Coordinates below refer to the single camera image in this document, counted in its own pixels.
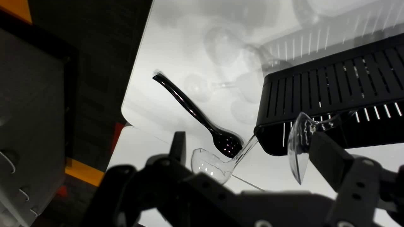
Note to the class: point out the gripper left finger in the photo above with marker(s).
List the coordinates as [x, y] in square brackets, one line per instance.
[176, 189]

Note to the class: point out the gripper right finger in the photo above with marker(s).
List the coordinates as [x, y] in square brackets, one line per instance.
[363, 186]

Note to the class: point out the clear plastic spoon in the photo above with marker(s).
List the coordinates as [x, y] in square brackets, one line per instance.
[208, 165]
[298, 148]

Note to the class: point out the black plastic spoon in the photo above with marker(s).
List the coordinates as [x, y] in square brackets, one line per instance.
[225, 143]

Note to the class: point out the black slotted plastic basket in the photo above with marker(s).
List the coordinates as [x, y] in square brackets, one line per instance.
[331, 91]

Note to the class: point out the grey drawer cabinet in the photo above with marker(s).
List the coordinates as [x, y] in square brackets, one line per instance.
[31, 126]

